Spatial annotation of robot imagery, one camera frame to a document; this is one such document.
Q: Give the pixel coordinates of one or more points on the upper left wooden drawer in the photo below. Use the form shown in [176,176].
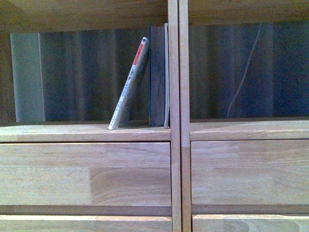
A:
[94,174]

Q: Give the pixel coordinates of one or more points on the white book with red text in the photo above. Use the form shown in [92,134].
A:
[121,115]

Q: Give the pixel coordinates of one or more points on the wooden shelf cabinet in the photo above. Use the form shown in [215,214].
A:
[58,15]
[215,12]

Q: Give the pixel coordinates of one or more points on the left wooden shelf cabinet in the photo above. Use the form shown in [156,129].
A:
[58,15]

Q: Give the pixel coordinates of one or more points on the dark blue thick book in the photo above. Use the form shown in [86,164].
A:
[157,75]

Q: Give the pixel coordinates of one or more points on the grey curtain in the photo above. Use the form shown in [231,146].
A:
[236,71]

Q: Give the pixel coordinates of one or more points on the lower left wooden drawer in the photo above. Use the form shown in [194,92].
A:
[23,223]

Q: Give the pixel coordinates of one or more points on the thin white book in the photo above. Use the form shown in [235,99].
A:
[167,97]

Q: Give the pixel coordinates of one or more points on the wooden drawer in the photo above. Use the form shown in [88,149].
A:
[250,223]
[264,172]
[23,223]
[94,174]

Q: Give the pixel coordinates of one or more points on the right wooden shelf cabinet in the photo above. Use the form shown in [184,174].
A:
[215,12]

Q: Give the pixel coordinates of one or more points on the upper right wooden drawer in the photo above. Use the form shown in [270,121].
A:
[264,172]

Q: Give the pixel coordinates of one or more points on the lower right wooden drawer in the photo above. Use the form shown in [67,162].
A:
[250,223]

